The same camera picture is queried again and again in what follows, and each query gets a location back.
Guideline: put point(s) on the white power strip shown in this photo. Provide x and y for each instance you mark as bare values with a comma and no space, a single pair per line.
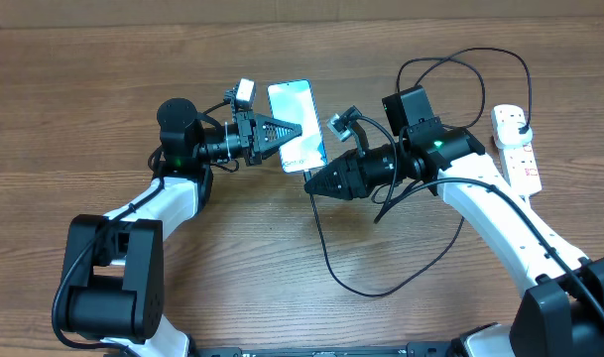
519,165

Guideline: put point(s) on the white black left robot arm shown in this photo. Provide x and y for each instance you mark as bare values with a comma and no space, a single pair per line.
111,293

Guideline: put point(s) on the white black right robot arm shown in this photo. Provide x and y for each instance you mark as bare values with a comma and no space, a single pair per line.
562,290

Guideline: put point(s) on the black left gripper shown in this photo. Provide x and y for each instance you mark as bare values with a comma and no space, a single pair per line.
258,124

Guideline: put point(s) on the white charger plug adapter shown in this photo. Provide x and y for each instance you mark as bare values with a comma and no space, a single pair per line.
512,135

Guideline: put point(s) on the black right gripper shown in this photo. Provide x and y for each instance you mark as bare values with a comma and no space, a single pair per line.
351,180

